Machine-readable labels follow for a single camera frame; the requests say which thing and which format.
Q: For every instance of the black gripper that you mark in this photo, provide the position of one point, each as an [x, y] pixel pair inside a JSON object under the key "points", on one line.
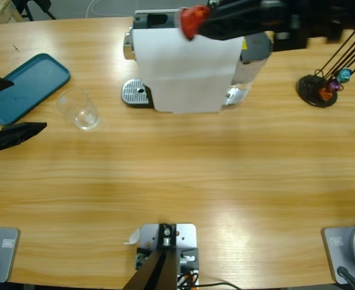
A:
{"points": [[298, 24]]}

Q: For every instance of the grey coffee machine lever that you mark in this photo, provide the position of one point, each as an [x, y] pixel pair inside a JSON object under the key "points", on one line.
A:
{"points": [[212, 3]]}

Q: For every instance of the red coffee capsule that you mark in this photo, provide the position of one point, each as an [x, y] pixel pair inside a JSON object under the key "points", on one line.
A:
{"points": [[192, 21]]}

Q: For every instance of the clear glass cup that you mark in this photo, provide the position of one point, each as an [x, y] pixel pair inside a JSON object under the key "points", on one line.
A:
{"points": [[81, 111]]}

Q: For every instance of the white capsule coffee machine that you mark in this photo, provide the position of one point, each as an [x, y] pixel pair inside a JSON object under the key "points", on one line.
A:
{"points": [[183, 75]]}

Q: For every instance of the orange coffee capsule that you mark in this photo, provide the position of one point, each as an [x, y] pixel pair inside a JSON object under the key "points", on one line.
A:
{"points": [[326, 94]]}

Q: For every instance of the purple coffee capsule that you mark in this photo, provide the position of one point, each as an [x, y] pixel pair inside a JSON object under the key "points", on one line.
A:
{"points": [[334, 85]]}

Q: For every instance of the teal coffee capsule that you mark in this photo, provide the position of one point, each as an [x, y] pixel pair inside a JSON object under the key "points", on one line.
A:
{"points": [[344, 75]]}

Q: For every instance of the teal rectangular tray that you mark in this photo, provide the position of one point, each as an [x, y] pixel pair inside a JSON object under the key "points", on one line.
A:
{"points": [[32, 81]]}

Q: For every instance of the clear water tank grey lid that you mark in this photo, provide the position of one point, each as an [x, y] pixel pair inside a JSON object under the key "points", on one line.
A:
{"points": [[256, 49]]}

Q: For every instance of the black capsule holder with rods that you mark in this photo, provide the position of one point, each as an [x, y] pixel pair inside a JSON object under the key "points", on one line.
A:
{"points": [[308, 87]]}

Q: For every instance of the chrome drip tray grate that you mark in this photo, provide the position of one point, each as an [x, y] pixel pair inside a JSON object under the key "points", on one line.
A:
{"points": [[132, 90]]}

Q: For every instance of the white paper tab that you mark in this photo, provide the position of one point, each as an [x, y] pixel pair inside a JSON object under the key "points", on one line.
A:
{"points": [[133, 237]]}

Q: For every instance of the black chair frame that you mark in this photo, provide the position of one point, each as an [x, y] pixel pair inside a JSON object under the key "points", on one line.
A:
{"points": [[29, 3]]}

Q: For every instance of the arm grey base plate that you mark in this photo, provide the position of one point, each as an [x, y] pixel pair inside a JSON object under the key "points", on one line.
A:
{"points": [[2, 250], [346, 247]]}

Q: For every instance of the dark camera mount post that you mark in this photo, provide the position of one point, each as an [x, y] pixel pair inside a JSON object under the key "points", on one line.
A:
{"points": [[159, 266]]}

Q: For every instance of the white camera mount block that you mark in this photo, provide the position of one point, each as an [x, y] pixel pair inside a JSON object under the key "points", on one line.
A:
{"points": [[186, 235]]}

